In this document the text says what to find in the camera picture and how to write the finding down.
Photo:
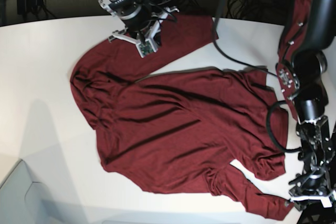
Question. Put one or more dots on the dark red long-sleeve t-shirt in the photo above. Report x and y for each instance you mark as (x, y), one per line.
(179, 132)

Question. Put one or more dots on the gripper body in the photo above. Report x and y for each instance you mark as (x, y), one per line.
(317, 152)
(164, 16)

